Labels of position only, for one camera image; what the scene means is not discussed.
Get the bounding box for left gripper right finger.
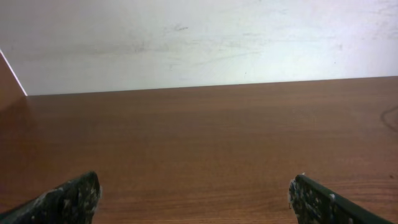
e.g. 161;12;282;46
288;174;390;224

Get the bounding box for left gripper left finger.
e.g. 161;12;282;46
1;171;101;224

